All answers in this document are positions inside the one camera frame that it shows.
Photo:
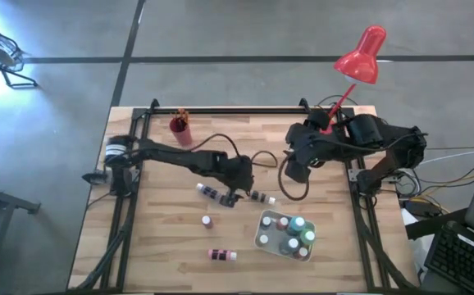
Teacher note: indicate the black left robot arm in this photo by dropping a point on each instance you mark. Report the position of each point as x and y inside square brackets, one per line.
[179, 155]

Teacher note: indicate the laptop computer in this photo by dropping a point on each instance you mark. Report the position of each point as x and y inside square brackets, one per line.
[458, 258]

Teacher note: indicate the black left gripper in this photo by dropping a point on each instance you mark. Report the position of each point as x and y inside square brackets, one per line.
[237, 172]

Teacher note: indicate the red desk lamp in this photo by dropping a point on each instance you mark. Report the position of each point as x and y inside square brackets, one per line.
[360, 61]

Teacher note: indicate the teal paint bottle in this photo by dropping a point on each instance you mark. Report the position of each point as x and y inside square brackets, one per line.
[297, 224]

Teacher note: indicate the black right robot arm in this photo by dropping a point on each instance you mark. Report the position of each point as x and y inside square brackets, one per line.
[405, 143]

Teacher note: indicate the black aluminium table frame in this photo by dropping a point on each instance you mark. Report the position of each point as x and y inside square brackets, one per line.
[241, 110]

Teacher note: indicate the red paint bottle black label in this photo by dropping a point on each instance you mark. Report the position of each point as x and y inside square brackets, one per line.
[207, 221]

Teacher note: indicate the dark paint bottle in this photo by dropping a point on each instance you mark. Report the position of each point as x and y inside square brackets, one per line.
[265, 221]
[261, 197]

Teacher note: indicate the violet paint bottle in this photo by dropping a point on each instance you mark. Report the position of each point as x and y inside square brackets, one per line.
[209, 191]

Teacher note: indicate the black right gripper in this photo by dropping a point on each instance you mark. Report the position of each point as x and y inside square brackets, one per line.
[311, 143]

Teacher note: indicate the green paint bottle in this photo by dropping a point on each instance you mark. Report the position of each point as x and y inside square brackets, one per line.
[307, 236]

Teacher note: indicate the pink-red plastic cup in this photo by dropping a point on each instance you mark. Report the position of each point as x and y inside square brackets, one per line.
[181, 133]

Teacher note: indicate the white plastic bin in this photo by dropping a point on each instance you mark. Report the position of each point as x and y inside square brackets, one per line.
[273, 248]

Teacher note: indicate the pink paint bottle black label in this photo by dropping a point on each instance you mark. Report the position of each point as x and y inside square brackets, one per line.
[220, 255]

